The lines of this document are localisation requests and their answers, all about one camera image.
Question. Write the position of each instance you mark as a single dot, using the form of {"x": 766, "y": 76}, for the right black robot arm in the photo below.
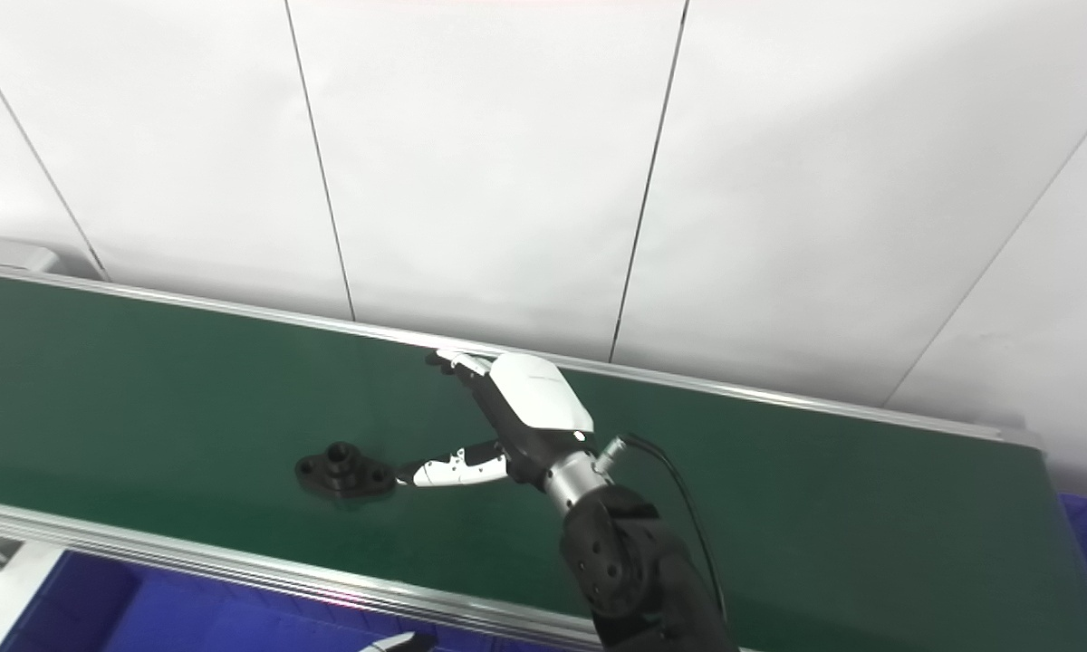
{"x": 625, "y": 561}

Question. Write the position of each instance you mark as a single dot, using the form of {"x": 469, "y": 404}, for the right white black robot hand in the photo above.
{"x": 539, "y": 394}

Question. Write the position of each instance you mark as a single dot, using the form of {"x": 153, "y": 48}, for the aluminium conveyor side rail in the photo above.
{"x": 235, "y": 566}
{"x": 235, "y": 309}

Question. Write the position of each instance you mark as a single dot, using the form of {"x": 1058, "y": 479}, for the grey conveyor end housing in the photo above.
{"x": 0, "y": 254}

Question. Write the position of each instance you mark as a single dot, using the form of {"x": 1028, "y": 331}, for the black flanged machine part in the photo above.
{"x": 340, "y": 475}

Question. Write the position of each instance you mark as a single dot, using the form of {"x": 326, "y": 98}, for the green conveyor belt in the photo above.
{"x": 190, "y": 389}

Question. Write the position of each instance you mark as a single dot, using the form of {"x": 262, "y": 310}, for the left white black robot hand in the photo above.
{"x": 399, "y": 645}

